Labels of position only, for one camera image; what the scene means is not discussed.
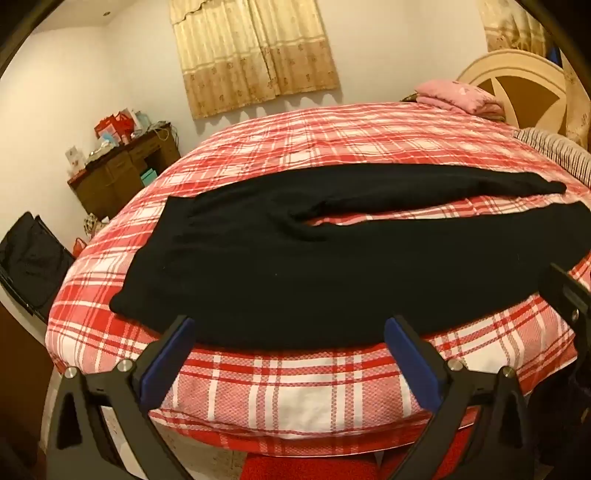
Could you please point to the white card with red print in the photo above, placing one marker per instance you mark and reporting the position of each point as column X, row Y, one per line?
column 75, row 159

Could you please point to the red floor mat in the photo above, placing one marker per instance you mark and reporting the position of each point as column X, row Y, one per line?
column 300, row 466

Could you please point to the red plaid bedspread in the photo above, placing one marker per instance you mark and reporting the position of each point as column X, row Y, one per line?
column 323, row 138

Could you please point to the teal box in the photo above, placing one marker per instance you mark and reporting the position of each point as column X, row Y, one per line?
column 149, row 177

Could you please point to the black suitcase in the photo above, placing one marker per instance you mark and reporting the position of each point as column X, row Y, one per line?
column 32, row 263

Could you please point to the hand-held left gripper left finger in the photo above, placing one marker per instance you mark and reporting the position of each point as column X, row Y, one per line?
column 166, row 364

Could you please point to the dark wooden desk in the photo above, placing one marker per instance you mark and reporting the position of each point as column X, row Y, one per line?
column 111, row 180

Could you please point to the cream and brown headboard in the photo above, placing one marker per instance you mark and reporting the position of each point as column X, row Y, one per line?
column 526, row 69

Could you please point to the beige curtain beside headboard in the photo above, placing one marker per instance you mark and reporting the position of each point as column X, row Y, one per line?
column 508, row 27

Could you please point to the black pants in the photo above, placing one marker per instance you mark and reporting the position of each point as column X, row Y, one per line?
column 323, row 258

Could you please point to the beige patterned window curtain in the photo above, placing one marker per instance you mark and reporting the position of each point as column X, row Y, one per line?
column 254, row 55

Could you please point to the striped pillow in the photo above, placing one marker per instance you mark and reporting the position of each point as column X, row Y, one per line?
column 558, row 152

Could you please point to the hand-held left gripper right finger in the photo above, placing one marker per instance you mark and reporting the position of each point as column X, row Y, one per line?
column 411, row 364

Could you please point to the folded pink blanket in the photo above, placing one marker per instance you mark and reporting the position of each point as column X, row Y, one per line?
column 457, row 94

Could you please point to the red gift bags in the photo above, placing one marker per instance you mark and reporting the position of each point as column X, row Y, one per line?
column 113, row 124

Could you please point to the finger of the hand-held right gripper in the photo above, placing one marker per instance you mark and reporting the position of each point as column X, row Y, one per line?
column 570, row 300

